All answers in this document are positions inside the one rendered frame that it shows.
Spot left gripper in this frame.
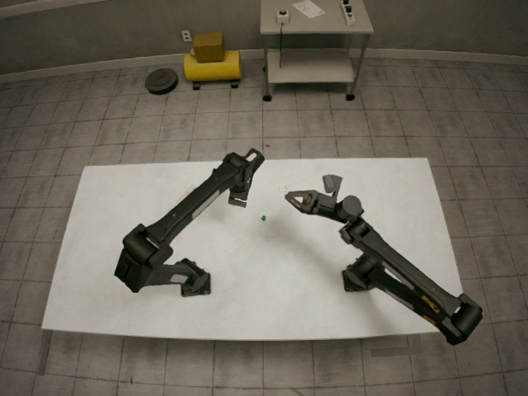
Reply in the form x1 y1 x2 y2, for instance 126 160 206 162
228 173 254 208

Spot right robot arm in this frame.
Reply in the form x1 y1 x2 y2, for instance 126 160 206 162
320 174 483 346

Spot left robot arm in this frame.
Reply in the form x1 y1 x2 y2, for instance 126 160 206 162
114 148 265 297

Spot white three-compartment bin rack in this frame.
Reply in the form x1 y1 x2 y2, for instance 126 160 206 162
167 185 197 213

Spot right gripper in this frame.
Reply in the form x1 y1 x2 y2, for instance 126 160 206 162
285 190 335 219

